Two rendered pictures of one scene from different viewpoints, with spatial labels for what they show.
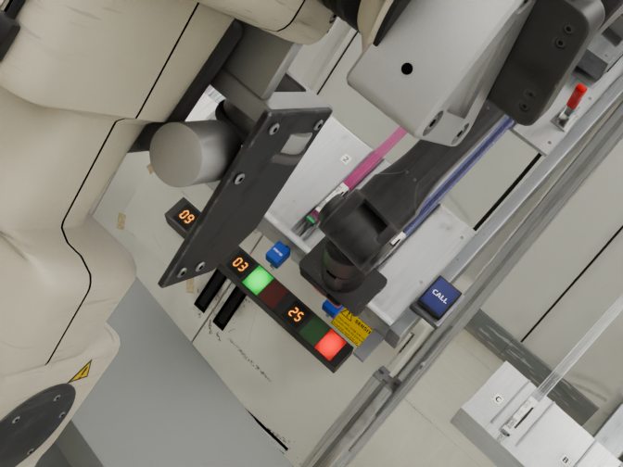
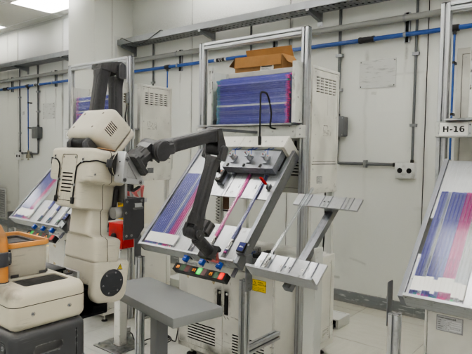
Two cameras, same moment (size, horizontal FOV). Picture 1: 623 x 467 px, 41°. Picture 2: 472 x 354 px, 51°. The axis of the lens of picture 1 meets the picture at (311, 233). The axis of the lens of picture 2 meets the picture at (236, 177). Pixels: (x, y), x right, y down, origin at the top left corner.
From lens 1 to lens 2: 1.47 m
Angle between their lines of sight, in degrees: 31
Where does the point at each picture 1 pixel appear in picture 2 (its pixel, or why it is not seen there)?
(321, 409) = (265, 322)
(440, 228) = (242, 232)
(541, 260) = (402, 263)
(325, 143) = not seen: hidden behind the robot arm
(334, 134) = not seen: hidden behind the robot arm
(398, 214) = (194, 221)
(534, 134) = (263, 197)
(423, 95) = (120, 177)
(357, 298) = (213, 254)
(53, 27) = (78, 195)
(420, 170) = (195, 209)
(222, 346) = (230, 321)
